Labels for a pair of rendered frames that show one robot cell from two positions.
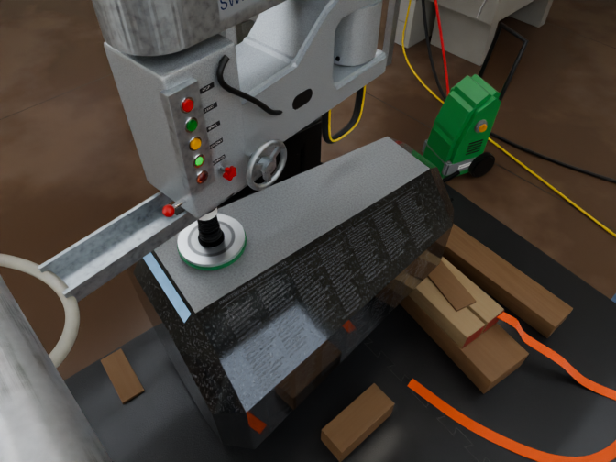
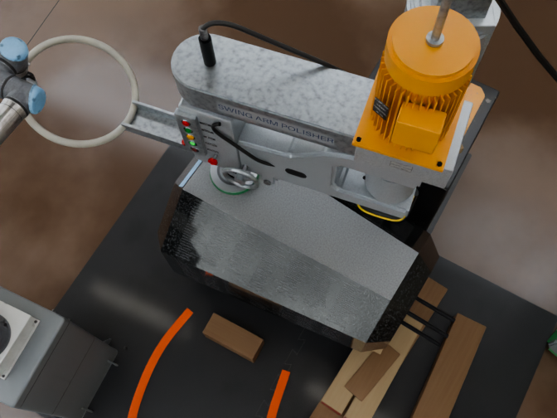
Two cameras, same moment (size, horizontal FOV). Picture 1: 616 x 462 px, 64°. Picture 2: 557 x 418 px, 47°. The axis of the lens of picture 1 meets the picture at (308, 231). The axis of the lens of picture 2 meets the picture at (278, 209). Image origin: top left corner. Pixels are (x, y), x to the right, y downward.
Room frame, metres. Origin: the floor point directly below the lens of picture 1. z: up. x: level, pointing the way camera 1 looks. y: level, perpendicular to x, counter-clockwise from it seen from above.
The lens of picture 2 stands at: (0.84, -0.92, 3.48)
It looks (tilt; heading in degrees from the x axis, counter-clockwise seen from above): 68 degrees down; 74
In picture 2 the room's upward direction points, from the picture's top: 5 degrees counter-clockwise
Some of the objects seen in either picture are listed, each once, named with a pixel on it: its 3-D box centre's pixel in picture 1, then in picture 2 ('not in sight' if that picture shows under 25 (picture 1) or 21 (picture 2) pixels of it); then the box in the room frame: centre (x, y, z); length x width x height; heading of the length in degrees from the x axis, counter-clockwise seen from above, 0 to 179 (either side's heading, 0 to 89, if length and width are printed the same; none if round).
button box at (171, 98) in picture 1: (191, 140); (191, 133); (0.88, 0.27, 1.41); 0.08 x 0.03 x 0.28; 139
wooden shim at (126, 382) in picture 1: (122, 375); not in sight; (0.96, 0.83, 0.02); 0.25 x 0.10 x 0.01; 38
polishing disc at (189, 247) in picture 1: (211, 238); (234, 170); (1.01, 0.31, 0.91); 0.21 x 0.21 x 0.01
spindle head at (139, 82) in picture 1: (211, 111); (242, 125); (1.07, 0.26, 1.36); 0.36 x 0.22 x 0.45; 139
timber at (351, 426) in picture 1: (357, 421); (234, 337); (0.74, -0.21, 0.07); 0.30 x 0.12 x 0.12; 131
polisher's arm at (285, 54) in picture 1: (295, 70); (321, 155); (1.30, 0.04, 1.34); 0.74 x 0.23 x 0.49; 139
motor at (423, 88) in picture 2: not in sight; (418, 88); (1.50, -0.13, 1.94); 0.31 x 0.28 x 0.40; 49
